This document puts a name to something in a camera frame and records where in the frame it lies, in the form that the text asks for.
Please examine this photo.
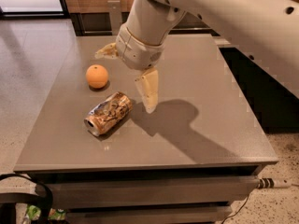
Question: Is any grey table drawer unit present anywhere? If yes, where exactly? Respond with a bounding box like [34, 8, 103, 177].
[27, 165, 265, 224]

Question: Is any black chair frame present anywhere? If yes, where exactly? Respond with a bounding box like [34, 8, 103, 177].
[0, 174, 53, 224]

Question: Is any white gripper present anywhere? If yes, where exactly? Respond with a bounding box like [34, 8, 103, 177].
[94, 24, 164, 114]

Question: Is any crushed orange soda can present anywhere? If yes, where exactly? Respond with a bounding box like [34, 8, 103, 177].
[84, 91, 133, 137]

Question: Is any striped cable plug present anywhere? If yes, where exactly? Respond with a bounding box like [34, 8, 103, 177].
[257, 178, 292, 189]

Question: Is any green snack bag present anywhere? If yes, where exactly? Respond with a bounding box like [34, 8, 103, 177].
[21, 203, 67, 224]

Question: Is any orange fruit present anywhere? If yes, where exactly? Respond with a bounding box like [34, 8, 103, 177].
[86, 64, 108, 89]

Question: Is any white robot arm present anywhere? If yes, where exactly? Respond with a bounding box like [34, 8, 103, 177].
[95, 0, 299, 113]

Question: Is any left metal wall bracket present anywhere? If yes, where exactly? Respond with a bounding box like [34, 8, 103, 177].
[107, 0, 122, 35]

